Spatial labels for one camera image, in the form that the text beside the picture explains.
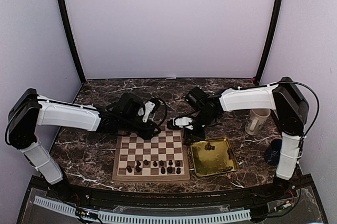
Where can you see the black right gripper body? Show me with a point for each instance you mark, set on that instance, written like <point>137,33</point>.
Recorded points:
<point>205,119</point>

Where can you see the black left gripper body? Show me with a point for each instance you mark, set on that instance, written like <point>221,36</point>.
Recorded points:
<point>128,125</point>

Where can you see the wooden chess board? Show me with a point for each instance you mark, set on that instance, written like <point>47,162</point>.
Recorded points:
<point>168,145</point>

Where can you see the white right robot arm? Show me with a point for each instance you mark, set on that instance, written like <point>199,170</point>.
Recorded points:
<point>282,98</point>

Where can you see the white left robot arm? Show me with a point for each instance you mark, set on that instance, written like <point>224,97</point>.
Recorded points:
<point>32,112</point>

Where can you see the pile of dark chess pieces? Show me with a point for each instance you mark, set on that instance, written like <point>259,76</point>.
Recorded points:
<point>220,160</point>

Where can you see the gold metal tray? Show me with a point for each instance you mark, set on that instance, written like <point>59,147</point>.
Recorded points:
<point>201,156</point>

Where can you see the white coral pattern mug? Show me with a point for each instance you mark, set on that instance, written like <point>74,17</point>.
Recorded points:
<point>256,120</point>

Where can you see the dark blue mug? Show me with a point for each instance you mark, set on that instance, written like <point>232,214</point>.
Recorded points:
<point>273,152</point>

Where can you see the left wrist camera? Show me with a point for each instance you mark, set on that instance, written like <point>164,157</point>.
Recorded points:
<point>150,107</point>

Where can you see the black front rail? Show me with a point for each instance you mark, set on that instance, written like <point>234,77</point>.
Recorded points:
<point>105,198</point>

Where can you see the white slotted cable duct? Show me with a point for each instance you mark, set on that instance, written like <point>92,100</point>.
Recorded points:
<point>143,215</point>

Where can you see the right black frame post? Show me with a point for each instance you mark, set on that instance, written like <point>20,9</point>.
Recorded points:
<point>268,41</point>

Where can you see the black frame post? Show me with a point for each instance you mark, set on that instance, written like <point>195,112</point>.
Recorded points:
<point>70,39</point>
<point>268,41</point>

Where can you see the left black frame post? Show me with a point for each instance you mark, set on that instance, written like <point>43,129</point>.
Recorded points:
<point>70,39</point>

